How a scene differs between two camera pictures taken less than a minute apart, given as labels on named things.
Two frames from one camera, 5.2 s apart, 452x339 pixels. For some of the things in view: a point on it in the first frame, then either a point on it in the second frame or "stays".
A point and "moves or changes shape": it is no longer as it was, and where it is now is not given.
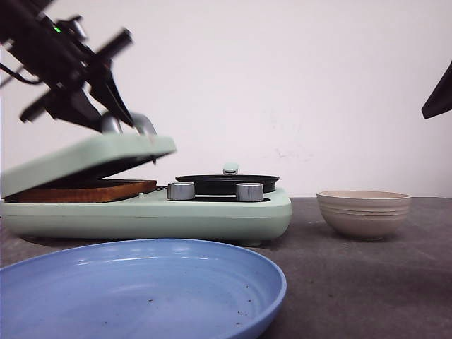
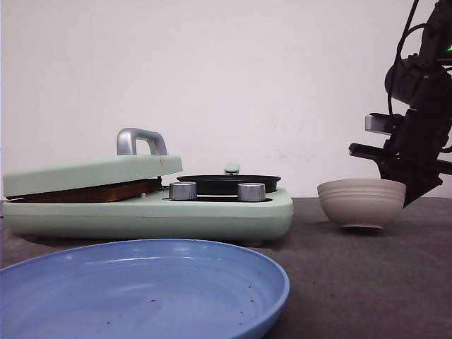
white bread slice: x=92 y=192 stays
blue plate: x=142 y=289 stays
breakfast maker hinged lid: x=97 y=158 moves or changes shape
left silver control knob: x=181 y=191 stays
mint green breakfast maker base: x=206 y=218 stays
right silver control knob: x=249 y=192 stays
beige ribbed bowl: x=364 y=215 moves or changes shape
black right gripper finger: x=440 y=100 -> x=417 y=142
